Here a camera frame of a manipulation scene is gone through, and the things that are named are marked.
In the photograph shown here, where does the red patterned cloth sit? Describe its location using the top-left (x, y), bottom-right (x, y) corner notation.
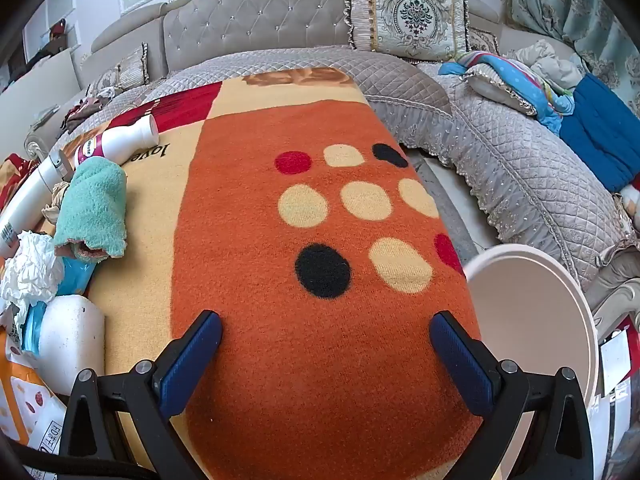
top-left (0, 155), bottom-right (38, 201)

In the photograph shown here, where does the small ornate fringed cushion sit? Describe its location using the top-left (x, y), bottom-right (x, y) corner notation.
top-left (92, 42), bottom-right (150, 93)

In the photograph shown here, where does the white thermos bottle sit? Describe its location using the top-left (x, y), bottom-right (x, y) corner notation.
top-left (0, 149), bottom-right (76, 258)

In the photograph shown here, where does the large ornate embroidered cushion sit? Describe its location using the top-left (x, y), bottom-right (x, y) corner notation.
top-left (342, 0), bottom-right (471, 63)

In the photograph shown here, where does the crumpled beige garment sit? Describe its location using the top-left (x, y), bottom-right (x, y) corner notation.
top-left (505, 40), bottom-right (586, 93)

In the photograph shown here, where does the white tissue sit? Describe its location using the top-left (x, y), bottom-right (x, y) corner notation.
top-left (0, 230), bottom-right (66, 321)

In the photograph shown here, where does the orange white snack bag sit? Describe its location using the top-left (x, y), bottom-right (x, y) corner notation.
top-left (0, 327), bottom-right (68, 451)

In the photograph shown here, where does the green towel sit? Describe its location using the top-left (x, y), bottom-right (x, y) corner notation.
top-left (52, 157), bottom-right (128, 263)

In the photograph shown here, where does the white bottle pink label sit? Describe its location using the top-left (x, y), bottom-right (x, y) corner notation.
top-left (74, 114), bottom-right (160, 168)

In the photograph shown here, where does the plush toy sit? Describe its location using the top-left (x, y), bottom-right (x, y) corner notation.
top-left (617, 185), bottom-right (640, 231)

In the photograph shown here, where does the grey frilled pillow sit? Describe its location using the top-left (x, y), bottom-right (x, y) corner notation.
top-left (462, 62), bottom-right (538, 116)

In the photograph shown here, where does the blue packet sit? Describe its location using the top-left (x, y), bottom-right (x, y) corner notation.
top-left (20, 302), bottom-right (48, 356)
top-left (57, 255), bottom-right (98, 298)

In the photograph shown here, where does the beige plastic bin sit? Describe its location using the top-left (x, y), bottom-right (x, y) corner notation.
top-left (464, 245), bottom-right (600, 461)

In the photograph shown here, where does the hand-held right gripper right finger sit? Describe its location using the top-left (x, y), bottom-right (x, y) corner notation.
top-left (429, 310), bottom-right (596, 480)

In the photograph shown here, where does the dark red garment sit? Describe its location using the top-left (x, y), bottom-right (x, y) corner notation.
top-left (27, 19), bottom-right (68, 68)

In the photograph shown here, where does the brown patterned cushion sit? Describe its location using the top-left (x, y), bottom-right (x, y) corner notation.
top-left (467, 27), bottom-right (501, 56)

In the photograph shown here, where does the white foam block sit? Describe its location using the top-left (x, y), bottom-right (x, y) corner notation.
top-left (37, 295), bottom-right (106, 396)

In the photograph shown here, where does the blue padded cushion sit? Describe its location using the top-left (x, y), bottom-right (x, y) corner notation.
top-left (559, 74), bottom-right (640, 193)

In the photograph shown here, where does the orange red printed blanket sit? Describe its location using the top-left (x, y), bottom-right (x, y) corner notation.
top-left (0, 77), bottom-right (488, 480)

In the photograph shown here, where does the colourful dotted blanket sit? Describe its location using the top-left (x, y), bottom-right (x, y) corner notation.
top-left (440, 50), bottom-right (576, 136)

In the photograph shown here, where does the pile of clothes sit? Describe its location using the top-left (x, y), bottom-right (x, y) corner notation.
top-left (60, 87), bottom-right (118, 133)

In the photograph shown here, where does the white paper sheet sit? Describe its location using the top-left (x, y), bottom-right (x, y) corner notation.
top-left (597, 330), bottom-right (636, 396)

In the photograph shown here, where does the white board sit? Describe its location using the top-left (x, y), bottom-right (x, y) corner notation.
top-left (0, 47), bottom-right (83, 126)

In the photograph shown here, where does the grey quilted sofa cover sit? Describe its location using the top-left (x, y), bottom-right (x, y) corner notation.
top-left (50, 44), bottom-right (453, 153)
top-left (400, 60), bottom-right (638, 281)

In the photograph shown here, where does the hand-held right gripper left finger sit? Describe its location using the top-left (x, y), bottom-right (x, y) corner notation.
top-left (59, 309), bottom-right (223, 480)

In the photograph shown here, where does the grey tufted sofa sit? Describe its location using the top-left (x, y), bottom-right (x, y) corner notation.
top-left (25, 0), bottom-right (640, 351)

